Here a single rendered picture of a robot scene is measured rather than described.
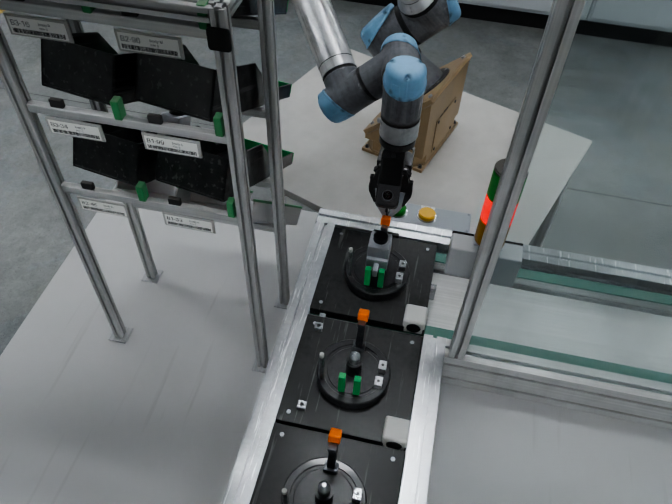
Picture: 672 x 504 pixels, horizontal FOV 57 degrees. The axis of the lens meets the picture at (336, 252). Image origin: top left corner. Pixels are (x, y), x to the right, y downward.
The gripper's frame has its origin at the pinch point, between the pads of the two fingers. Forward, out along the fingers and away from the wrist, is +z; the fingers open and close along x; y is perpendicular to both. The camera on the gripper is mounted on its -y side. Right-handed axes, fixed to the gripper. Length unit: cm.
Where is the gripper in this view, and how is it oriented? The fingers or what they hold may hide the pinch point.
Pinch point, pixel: (387, 215)
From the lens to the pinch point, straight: 134.5
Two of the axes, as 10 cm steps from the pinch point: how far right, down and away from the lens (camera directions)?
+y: 2.2, -7.3, 6.5
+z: -0.2, 6.6, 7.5
